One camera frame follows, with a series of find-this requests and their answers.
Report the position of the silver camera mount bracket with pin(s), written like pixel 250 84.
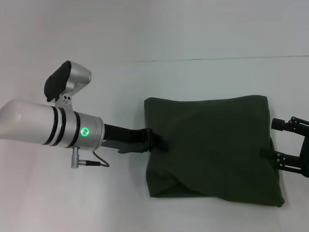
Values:
pixel 65 101

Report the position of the dark green FREE t-shirt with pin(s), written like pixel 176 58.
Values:
pixel 212 149

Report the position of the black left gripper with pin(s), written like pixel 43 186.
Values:
pixel 128 140

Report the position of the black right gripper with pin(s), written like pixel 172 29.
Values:
pixel 304 154

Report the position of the silver rounded camera housing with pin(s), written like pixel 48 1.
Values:
pixel 65 79

